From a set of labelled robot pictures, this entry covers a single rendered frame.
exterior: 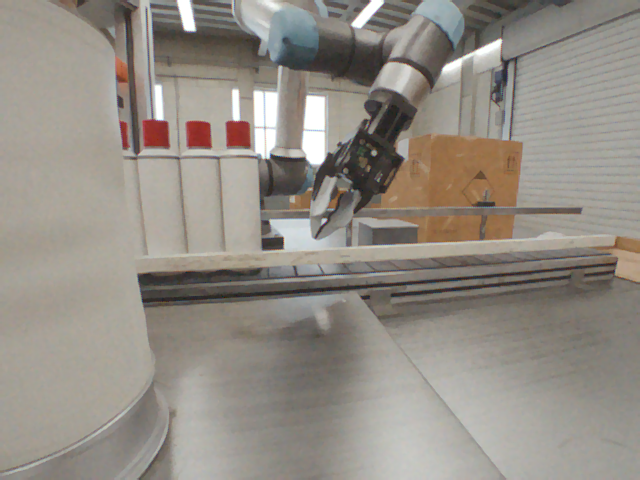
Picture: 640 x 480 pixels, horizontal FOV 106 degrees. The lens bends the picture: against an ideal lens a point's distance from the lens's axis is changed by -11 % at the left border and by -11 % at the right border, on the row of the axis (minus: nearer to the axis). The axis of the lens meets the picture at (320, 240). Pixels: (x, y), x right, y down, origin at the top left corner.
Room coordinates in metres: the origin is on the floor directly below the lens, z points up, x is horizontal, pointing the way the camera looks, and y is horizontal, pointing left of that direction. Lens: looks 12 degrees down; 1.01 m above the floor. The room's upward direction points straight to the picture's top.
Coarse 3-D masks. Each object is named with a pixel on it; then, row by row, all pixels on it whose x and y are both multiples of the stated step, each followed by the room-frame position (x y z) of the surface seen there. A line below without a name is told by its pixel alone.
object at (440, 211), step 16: (368, 208) 0.46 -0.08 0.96; (384, 208) 0.46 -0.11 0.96; (400, 208) 0.46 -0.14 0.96; (416, 208) 0.47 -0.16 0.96; (432, 208) 0.47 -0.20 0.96; (448, 208) 0.48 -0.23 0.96; (464, 208) 0.48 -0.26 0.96; (480, 208) 0.49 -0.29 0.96; (496, 208) 0.50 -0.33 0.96; (512, 208) 0.50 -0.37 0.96; (528, 208) 0.51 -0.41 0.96; (544, 208) 0.52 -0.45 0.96; (560, 208) 0.53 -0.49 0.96; (576, 208) 0.54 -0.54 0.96
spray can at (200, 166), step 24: (192, 120) 0.36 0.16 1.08; (192, 144) 0.36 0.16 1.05; (192, 168) 0.35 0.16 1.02; (216, 168) 0.37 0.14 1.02; (192, 192) 0.35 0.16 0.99; (216, 192) 0.37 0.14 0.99; (192, 216) 0.35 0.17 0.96; (216, 216) 0.37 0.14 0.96; (192, 240) 0.35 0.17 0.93; (216, 240) 0.36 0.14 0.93
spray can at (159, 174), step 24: (144, 120) 0.34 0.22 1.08; (144, 144) 0.35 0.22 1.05; (168, 144) 0.36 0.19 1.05; (144, 168) 0.33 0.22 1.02; (168, 168) 0.35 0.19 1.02; (144, 192) 0.34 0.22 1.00; (168, 192) 0.34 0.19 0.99; (144, 216) 0.34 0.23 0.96; (168, 216) 0.34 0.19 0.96; (168, 240) 0.34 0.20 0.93
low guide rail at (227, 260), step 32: (160, 256) 0.33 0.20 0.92; (192, 256) 0.33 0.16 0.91; (224, 256) 0.34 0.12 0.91; (256, 256) 0.35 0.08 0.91; (288, 256) 0.35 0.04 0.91; (320, 256) 0.36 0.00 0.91; (352, 256) 0.37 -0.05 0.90; (384, 256) 0.38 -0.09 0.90; (416, 256) 0.39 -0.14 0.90; (448, 256) 0.40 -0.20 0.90
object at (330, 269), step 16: (464, 256) 0.45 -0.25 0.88; (480, 256) 0.45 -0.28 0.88; (496, 256) 0.45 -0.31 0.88; (512, 256) 0.45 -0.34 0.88; (528, 256) 0.45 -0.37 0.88; (544, 256) 0.45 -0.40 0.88; (560, 256) 0.45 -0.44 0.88; (576, 256) 0.45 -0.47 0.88; (224, 272) 0.37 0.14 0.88; (256, 272) 0.37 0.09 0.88; (272, 272) 0.37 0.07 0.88; (288, 272) 0.37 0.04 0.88; (304, 272) 0.37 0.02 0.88; (320, 272) 0.37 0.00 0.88; (336, 272) 0.37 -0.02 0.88; (352, 272) 0.37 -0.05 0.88; (368, 272) 0.37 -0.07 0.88
